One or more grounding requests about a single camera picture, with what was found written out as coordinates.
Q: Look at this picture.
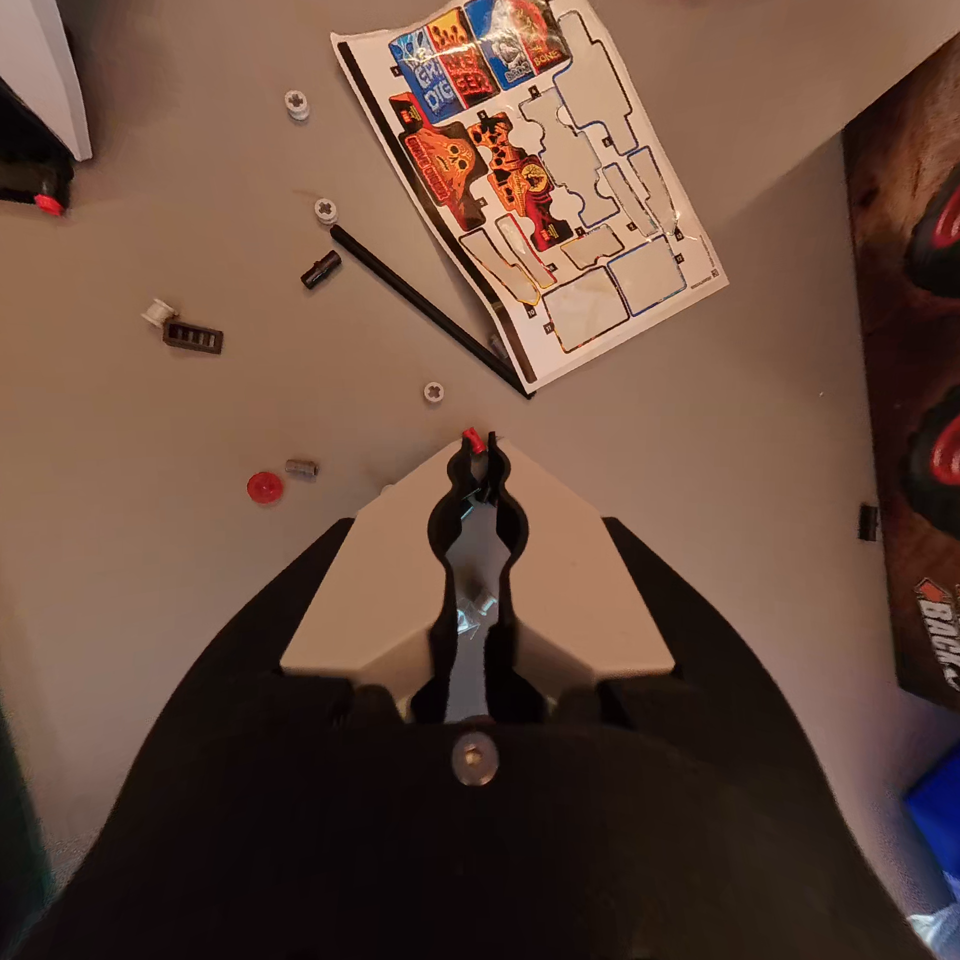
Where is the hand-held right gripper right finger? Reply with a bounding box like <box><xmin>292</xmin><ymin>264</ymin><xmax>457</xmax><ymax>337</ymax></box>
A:
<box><xmin>483</xmin><ymin>431</ymin><xmax>678</xmax><ymax>725</ymax></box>

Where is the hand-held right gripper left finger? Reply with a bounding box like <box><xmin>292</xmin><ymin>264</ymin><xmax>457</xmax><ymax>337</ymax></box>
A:
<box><xmin>279</xmin><ymin>438</ymin><xmax>470</xmax><ymax>725</ymax></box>

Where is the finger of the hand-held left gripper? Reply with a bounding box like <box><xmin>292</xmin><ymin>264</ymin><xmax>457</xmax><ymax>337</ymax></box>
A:
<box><xmin>0</xmin><ymin>0</ymin><xmax>93</xmax><ymax>163</ymax></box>

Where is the sticker sheet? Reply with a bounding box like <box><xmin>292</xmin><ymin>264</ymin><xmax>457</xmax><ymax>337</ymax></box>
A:
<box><xmin>330</xmin><ymin>0</ymin><xmax>730</xmax><ymax>393</ymax></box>

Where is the grey desk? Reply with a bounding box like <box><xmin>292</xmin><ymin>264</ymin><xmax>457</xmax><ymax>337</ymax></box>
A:
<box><xmin>0</xmin><ymin>0</ymin><xmax>960</xmax><ymax>901</ymax></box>

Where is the long black toy axle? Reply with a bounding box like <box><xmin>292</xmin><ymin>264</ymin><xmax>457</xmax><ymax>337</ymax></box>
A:
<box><xmin>328</xmin><ymin>223</ymin><xmax>537</xmax><ymax>401</ymax></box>

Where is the black toy grille slope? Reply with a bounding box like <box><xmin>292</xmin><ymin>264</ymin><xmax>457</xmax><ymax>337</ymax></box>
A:
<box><xmin>162</xmin><ymin>321</ymin><xmax>225</xmax><ymax>356</ymax></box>

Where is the toy truck set box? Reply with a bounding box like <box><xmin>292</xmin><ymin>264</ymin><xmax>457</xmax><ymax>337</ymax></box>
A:
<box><xmin>843</xmin><ymin>33</ymin><xmax>960</xmax><ymax>711</ymax></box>

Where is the blue plastic bin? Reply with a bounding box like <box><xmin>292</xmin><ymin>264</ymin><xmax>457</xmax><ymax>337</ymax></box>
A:
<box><xmin>903</xmin><ymin>757</ymin><xmax>960</xmax><ymax>871</ymax></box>

